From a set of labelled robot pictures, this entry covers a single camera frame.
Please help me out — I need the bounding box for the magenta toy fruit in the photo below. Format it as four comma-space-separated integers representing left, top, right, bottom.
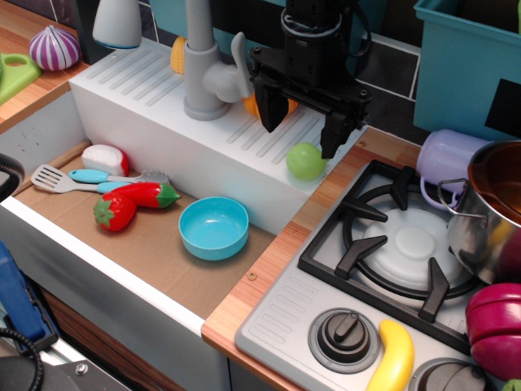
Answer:
466, 283, 520, 381

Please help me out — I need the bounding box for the grey slotted toy spatula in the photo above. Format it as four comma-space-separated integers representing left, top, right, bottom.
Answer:
31, 165, 129, 194

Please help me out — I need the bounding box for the green plastic cutting board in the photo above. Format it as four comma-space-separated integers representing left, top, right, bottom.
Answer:
1, 54, 42, 104

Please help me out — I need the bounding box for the light blue plastic bowl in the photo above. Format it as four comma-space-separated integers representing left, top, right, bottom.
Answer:
178, 196, 249, 261

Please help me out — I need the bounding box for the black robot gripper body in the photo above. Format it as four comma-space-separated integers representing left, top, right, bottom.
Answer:
249, 33, 371, 129

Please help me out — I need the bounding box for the red toy chili pepper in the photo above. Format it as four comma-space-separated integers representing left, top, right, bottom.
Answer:
102, 182, 182, 209

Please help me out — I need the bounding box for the grey toy stove top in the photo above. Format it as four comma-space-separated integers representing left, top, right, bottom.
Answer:
235, 168, 506, 390

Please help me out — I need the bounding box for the orange toy pumpkin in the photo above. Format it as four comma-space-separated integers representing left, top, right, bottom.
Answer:
243, 93, 298, 118

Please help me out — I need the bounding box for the yellow toy banana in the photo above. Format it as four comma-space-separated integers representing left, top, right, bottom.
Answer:
366, 319, 415, 391

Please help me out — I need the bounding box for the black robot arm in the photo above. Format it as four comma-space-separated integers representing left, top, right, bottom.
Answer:
250, 1, 372, 159

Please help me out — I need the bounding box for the yellow toy corn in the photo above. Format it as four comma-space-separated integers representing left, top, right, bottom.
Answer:
170, 37, 186, 74

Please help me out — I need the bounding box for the grey stove knob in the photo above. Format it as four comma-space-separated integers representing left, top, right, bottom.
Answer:
408, 358, 497, 391
308, 308, 380, 375

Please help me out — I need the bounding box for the steel cooking pot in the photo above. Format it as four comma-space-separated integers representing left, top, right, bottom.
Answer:
445, 140, 520, 284

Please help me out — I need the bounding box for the red white toy radish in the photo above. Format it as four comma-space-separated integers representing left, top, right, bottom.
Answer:
81, 144, 129, 176

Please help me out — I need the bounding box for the purple striped toy onion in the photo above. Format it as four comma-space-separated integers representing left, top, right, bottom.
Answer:
28, 25, 81, 71

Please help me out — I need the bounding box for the white grey lamp shade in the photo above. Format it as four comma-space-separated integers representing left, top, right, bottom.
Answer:
93, 0, 142, 50

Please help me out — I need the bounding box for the red toy strawberry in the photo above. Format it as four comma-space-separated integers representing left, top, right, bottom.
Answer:
94, 192, 137, 231

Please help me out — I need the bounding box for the black stove burner grate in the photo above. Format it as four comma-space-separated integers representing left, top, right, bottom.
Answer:
298, 160, 482, 354

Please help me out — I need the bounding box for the white toy sink unit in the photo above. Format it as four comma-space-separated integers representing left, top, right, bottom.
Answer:
0, 37, 370, 391

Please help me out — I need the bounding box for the lilac plastic cup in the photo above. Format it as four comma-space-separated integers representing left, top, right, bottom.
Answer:
416, 129, 490, 210

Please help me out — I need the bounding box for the black cable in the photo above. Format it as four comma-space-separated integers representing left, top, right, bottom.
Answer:
0, 327, 45, 391

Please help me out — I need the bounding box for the blue clamp tool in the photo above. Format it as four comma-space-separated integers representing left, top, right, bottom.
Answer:
1, 242, 59, 351

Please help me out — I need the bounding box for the grey toy faucet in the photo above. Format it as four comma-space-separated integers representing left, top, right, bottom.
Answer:
184, 1, 253, 121

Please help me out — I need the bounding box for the small green toy piece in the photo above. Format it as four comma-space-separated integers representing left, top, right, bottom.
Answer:
501, 379, 521, 391

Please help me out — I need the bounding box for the brown cardboard sheet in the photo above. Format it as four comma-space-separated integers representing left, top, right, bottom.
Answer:
15, 182, 274, 319

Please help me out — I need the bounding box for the teal plastic bin right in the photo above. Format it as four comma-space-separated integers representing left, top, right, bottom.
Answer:
414, 1, 520, 140

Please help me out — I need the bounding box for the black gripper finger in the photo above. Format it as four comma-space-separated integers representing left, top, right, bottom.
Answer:
320, 112, 353, 160
254, 82, 289, 133

